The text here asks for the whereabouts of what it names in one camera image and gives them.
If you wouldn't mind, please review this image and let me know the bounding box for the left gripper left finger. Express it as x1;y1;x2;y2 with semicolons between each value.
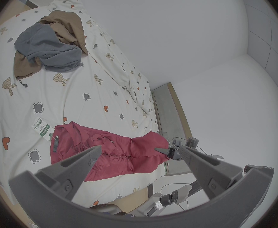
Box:
35;146;103;201

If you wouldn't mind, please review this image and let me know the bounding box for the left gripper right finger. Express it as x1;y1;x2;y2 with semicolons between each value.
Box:
178;146;243;200

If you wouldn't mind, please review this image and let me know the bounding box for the red shirt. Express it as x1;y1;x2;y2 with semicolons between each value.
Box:
31;117;170;182

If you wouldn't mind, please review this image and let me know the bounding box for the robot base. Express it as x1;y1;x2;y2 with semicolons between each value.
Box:
89;193;168;217

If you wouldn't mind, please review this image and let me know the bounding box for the clear plastic box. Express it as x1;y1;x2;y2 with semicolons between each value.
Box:
157;130;193;176

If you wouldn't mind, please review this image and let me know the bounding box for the bed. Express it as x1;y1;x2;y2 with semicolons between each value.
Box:
0;0;192;208

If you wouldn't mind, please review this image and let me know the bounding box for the white printed quilt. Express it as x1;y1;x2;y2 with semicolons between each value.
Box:
47;0;155;116

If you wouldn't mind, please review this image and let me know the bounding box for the grey garment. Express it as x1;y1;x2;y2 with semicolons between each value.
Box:
14;22;82;72

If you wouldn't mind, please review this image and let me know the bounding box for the brown garment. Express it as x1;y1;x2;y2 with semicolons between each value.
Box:
13;10;89;88

